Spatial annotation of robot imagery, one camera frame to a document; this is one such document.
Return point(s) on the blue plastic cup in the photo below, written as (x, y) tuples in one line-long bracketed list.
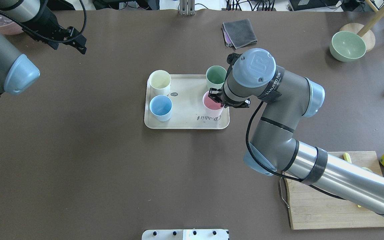
[(161, 107)]

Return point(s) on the cream rectangular tray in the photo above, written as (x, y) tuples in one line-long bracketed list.
[(188, 111)]

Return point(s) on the yellow plastic knife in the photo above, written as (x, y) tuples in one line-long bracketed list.
[(347, 157)]

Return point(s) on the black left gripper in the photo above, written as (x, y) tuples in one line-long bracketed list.
[(46, 20)]

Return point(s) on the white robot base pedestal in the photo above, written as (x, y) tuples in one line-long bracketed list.
[(186, 234)]

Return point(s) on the pink bowl with ice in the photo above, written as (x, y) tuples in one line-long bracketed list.
[(8, 27)]

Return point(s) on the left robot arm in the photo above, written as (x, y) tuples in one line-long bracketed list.
[(17, 72)]

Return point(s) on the cream plastic cup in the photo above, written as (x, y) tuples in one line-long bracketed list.
[(160, 82)]

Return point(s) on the pink plastic cup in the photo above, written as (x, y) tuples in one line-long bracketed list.
[(213, 109)]

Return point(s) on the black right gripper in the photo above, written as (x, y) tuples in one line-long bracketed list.
[(216, 96)]

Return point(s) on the grey folded cloth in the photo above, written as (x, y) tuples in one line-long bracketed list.
[(238, 33)]

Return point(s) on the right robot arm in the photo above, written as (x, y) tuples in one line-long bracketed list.
[(273, 150)]

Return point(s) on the wooden cutting board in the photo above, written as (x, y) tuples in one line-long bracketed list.
[(310, 209)]

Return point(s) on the wooden stand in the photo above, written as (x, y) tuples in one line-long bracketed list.
[(364, 31)]

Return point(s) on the green bowl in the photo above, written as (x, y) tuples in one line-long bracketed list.
[(347, 46)]

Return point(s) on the green plastic cup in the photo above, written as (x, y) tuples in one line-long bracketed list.
[(216, 76)]

